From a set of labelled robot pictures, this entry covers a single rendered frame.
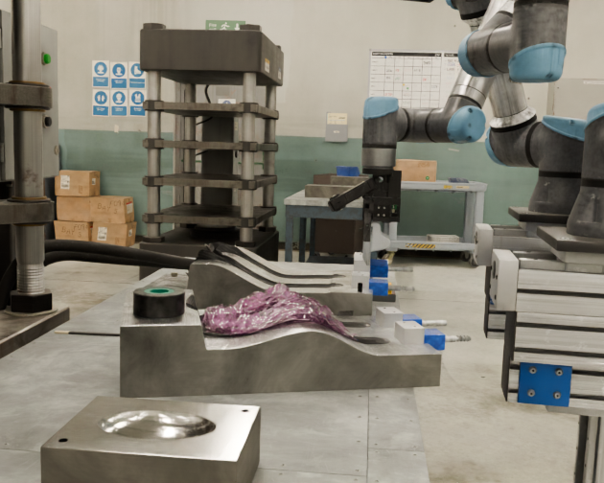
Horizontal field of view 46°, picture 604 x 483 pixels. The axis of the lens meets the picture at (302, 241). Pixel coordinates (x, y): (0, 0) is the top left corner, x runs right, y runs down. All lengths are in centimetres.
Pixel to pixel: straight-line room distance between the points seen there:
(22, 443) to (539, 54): 85
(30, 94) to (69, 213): 671
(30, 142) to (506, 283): 104
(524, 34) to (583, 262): 42
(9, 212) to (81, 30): 717
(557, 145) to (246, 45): 388
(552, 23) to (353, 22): 701
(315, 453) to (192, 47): 478
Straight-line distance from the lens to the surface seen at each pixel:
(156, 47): 559
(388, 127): 154
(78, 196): 838
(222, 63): 545
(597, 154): 131
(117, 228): 811
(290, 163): 799
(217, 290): 146
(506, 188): 805
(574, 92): 786
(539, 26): 107
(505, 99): 184
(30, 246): 168
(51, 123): 200
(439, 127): 153
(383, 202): 154
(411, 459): 92
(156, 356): 108
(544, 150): 181
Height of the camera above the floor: 118
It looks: 8 degrees down
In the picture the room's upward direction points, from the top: 2 degrees clockwise
